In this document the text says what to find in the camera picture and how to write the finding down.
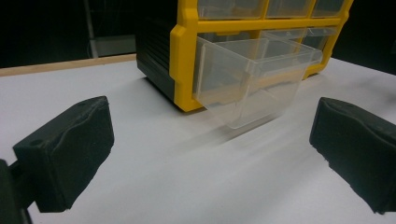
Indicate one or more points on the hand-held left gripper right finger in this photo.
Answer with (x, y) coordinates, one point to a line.
(358, 146)

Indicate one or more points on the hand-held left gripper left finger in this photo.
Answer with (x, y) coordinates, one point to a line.
(68, 149)

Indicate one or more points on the clear plastic drawer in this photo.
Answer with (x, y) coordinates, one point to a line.
(289, 6)
(249, 84)
(232, 7)
(311, 39)

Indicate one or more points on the yellow black drawer cabinet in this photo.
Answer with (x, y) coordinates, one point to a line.
(183, 62)

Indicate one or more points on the grey metal stand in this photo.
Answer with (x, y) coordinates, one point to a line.
(109, 45)

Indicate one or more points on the clear plastic closed drawer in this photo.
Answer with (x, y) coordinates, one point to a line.
(232, 7)
(311, 39)
(289, 6)

